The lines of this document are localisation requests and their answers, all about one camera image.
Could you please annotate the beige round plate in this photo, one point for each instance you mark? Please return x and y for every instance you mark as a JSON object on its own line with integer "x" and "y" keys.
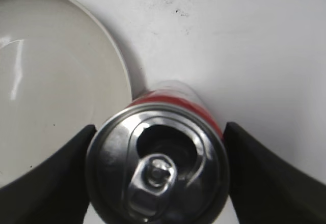
{"x": 60, "y": 71}

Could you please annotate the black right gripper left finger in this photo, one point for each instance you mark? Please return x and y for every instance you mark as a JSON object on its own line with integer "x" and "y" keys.
{"x": 54, "y": 191}

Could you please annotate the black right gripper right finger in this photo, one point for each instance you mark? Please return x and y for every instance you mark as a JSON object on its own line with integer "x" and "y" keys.
{"x": 266, "y": 189}

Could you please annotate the red cola can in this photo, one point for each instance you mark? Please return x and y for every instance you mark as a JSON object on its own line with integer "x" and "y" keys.
{"x": 160, "y": 160}

